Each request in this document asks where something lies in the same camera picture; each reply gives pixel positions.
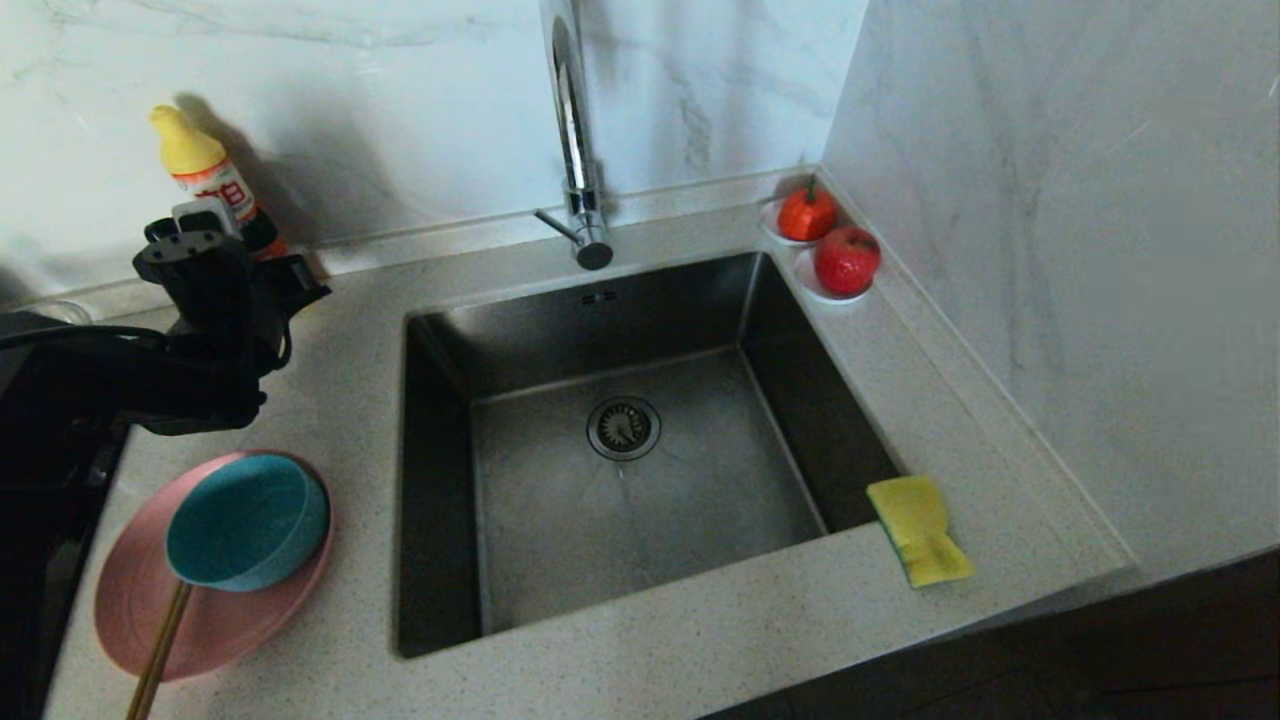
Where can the orange dish soap bottle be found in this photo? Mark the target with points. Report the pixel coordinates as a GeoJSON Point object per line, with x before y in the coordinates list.
{"type": "Point", "coordinates": [200, 165]}

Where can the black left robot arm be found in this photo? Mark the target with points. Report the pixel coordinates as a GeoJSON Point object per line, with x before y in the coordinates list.
{"type": "Point", "coordinates": [70, 400]}

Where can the round metal drain strainer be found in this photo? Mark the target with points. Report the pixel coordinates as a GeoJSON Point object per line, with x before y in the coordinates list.
{"type": "Point", "coordinates": [624, 428]}

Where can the yellow green sponge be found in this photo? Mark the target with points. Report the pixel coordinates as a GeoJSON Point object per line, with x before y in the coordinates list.
{"type": "Point", "coordinates": [920, 525]}

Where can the stainless steel sink basin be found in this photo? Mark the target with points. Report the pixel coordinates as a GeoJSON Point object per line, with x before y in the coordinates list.
{"type": "Point", "coordinates": [640, 530]}

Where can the red tomato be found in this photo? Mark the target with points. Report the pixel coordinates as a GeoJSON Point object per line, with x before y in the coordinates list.
{"type": "Point", "coordinates": [806, 215]}

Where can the chrome faucet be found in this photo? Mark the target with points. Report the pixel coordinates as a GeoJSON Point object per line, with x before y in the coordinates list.
{"type": "Point", "coordinates": [575, 120]}

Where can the brown wooden chopstick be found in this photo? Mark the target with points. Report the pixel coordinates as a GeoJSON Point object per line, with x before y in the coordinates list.
{"type": "Point", "coordinates": [160, 650]}

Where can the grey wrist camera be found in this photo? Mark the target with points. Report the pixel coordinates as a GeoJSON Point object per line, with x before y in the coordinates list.
{"type": "Point", "coordinates": [205, 218]}

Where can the teal bowl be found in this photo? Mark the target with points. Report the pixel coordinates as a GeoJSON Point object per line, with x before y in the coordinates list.
{"type": "Point", "coordinates": [245, 520]}

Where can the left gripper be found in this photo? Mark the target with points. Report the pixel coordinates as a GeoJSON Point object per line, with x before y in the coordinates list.
{"type": "Point", "coordinates": [225, 320]}

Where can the red apple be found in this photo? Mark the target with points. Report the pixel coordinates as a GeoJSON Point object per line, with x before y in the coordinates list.
{"type": "Point", "coordinates": [847, 262]}

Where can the pink plate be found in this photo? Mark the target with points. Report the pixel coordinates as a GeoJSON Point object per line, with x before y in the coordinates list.
{"type": "Point", "coordinates": [225, 630]}

